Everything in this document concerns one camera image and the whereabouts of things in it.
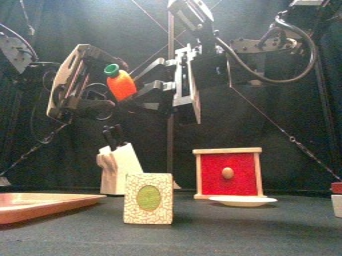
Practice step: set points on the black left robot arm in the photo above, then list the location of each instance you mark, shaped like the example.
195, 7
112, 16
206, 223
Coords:
15, 53

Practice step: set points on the red block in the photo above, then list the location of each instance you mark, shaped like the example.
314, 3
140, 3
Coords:
337, 188

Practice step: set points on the red wooden drawer box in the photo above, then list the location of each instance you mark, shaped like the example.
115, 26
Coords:
214, 180

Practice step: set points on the orange toy carrot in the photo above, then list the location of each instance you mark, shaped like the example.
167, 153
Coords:
120, 85

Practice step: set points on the grey frame foot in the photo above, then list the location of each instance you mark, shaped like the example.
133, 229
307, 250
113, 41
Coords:
4, 181

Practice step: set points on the white block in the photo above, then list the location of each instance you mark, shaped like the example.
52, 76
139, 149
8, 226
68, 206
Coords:
337, 206

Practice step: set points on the pale wooden knife block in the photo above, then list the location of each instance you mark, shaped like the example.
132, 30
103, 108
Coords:
116, 166

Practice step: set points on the patterned box with green oval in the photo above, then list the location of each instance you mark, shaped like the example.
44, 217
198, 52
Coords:
147, 198

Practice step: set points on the vertical metal frame pole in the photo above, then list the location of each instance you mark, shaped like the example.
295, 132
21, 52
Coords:
170, 146

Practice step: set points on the small white plate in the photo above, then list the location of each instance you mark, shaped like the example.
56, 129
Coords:
242, 200

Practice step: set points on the pink wooden tray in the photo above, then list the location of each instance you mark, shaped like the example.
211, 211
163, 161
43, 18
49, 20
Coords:
40, 203

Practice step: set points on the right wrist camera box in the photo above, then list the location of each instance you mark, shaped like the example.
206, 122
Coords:
188, 13

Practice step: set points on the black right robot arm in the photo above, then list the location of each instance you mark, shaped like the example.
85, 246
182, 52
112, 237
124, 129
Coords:
267, 45

